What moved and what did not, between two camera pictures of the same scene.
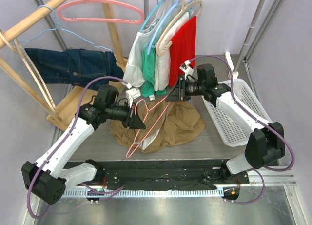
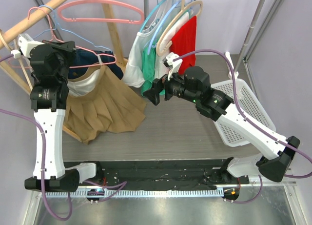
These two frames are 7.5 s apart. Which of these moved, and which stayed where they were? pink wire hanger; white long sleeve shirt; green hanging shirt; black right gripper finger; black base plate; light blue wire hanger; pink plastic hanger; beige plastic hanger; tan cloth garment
Moved: tan cloth garment; pink wire hanger; black right gripper finger
Stayed: light blue wire hanger; beige plastic hanger; white long sleeve shirt; black base plate; pink plastic hanger; green hanging shirt
